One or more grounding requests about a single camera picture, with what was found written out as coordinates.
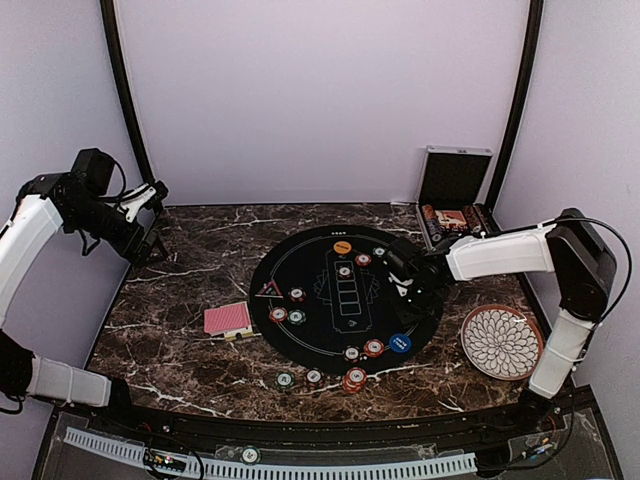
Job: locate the yellow blue card box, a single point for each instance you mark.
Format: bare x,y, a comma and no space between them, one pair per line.
239,333

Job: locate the black right frame post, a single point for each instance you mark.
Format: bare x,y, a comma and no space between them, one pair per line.
529,49

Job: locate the floral patterned ceramic plate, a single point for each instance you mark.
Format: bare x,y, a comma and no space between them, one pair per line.
501,342

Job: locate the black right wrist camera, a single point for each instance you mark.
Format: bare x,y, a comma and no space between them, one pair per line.
404,262

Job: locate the black poker chip stack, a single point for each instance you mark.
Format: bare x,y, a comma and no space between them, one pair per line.
314,378

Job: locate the green chip on rail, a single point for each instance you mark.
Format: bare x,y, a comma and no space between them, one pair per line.
250,455

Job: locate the black chip seat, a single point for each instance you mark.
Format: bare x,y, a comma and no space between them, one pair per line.
297,294

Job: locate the black frame post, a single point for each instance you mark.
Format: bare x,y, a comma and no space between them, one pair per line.
121,80
529,49

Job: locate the aluminium poker chip case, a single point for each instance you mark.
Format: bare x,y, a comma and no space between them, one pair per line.
450,182

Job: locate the black front rail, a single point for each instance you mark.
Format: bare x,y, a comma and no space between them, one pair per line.
574,416

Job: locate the white slotted cable duct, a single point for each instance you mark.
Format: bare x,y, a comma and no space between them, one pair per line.
188,466

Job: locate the red triangular all-in marker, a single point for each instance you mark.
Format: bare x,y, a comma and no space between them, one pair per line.
270,290

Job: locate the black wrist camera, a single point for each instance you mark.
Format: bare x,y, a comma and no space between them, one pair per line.
404,262
94,168

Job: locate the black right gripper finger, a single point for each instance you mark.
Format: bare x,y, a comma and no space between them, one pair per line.
406,315
431,309

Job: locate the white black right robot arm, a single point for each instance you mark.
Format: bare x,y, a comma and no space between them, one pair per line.
568,246

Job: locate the green poker chip stack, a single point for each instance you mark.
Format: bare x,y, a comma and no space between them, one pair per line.
284,381

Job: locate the green chip seat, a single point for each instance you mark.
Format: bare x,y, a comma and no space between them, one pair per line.
296,317

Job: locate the red poker chip stack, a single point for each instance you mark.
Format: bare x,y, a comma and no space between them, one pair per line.
354,380

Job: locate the round black poker mat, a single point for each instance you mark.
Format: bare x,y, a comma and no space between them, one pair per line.
339,312

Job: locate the red-backed playing card deck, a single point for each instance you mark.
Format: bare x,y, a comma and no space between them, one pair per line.
226,318

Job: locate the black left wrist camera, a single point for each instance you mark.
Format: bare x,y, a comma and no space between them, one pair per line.
94,168

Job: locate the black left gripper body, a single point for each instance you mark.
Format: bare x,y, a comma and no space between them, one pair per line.
97,216

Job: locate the blue round blind button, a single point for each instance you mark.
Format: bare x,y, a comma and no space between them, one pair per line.
400,343

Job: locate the black left frame post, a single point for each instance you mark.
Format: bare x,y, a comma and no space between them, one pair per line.
121,80

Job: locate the orange round blind button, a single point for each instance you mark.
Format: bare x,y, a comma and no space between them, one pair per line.
342,247

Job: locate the black 100 poker chip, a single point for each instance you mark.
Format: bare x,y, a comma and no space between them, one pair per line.
351,354

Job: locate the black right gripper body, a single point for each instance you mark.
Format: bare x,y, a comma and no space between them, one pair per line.
413,298

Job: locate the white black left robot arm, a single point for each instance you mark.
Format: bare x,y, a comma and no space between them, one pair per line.
65,202

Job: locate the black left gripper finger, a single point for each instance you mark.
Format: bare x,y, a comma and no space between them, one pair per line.
143,255
157,250

